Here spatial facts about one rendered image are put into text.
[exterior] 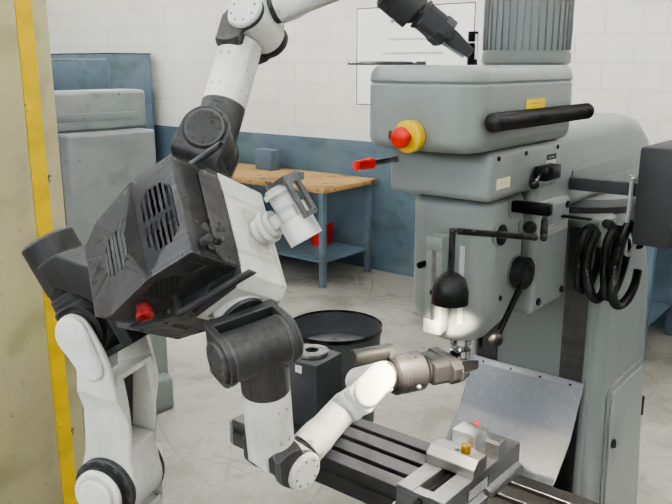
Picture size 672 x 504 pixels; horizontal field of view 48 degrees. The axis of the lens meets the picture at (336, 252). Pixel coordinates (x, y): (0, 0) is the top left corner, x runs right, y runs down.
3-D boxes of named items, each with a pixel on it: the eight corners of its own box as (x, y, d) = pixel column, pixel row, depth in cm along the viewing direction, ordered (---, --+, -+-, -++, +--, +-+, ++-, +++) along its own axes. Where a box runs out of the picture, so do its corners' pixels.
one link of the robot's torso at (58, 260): (6, 258, 154) (62, 218, 147) (48, 244, 166) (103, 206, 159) (76, 376, 155) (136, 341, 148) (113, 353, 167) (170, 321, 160)
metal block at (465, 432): (474, 460, 171) (475, 436, 169) (451, 452, 175) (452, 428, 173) (485, 452, 175) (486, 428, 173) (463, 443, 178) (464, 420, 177)
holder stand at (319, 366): (316, 431, 201) (316, 361, 196) (254, 410, 214) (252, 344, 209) (342, 415, 211) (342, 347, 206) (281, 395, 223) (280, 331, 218)
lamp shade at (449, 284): (427, 306, 147) (428, 275, 145) (436, 295, 153) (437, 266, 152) (464, 310, 144) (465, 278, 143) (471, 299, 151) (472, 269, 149)
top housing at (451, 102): (473, 157, 135) (477, 65, 131) (356, 147, 151) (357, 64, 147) (575, 137, 170) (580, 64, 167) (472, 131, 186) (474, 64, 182)
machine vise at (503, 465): (448, 536, 157) (450, 489, 154) (390, 510, 166) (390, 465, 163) (524, 469, 183) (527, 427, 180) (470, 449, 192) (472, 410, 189)
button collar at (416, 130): (419, 154, 139) (420, 121, 138) (392, 151, 143) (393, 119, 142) (425, 153, 141) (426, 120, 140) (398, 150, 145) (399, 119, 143)
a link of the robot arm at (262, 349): (242, 415, 131) (235, 349, 125) (219, 390, 137) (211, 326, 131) (299, 391, 136) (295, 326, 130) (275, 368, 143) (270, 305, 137)
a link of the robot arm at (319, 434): (360, 433, 156) (297, 503, 147) (325, 412, 162) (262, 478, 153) (348, 401, 149) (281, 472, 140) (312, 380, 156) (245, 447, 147)
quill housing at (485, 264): (483, 353, 156) (491, 201, 149) (400, 331, 169) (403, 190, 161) (523, 328, 171) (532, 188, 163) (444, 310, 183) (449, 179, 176)
